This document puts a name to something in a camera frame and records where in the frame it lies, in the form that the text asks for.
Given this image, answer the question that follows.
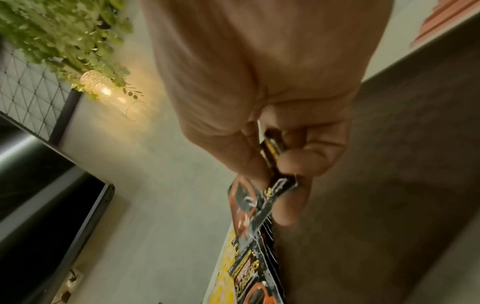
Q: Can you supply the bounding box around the person's right hand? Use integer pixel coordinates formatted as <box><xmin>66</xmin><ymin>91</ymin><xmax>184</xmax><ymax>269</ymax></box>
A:
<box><xmin>138</xmin><ymin>0</ymin><xmax>393</xmax><ymax>228</ymax></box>

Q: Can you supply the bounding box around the black orange sachet strip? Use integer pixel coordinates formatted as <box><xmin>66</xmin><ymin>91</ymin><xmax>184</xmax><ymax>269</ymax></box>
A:
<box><xmin>227</xmin><ymin>120</ymin><xmax>301</xmax><ymax>304</ymax></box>

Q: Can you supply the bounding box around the glowing glass lamp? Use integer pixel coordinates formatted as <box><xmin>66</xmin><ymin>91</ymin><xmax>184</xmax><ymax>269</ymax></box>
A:
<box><xmin>78</xmin><ymin>70</ymin><xmax>148</xmax><ymax>123</ymax></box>

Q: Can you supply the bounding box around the green leafy plant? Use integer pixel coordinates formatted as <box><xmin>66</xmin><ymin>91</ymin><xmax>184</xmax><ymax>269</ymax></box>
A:
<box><xmin>0</xmin><ymin>0</ymin><xmax>135</xmax><ymax>102</ymax></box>

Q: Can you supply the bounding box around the yellow printed packet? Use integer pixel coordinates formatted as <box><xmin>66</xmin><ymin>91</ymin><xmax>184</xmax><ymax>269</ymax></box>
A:
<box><xmin>201</xmin><ymin>230</ymin><xmax>241</xmax><ymax>304</ymax></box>

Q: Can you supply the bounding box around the orange striped board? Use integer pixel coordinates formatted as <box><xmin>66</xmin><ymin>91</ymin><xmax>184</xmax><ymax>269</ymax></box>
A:
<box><xmin>408</xmin><ymin>0</ymin><xmax>480</xmax><ymax>49</ymax></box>

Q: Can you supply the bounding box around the black flat screen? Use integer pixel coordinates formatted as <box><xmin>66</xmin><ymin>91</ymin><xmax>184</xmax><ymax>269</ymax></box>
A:
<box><xmin>0</xmin><ymin>112</ymin><xmax>116</xmax><ymax>304</ymax></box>

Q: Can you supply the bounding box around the white power strip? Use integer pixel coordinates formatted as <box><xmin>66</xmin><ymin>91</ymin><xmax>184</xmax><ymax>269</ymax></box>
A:
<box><xmin>60</xmin><ymin>266</ymin><xmax>86</xmax><ymax>300</ymax></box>

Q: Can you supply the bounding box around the black wire grid panel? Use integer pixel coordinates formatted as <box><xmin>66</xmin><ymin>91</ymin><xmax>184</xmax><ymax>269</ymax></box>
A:
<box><xmin>0</xmin><ymin>41</ymin><xmax>82</xmax><ymax>144</ymax></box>

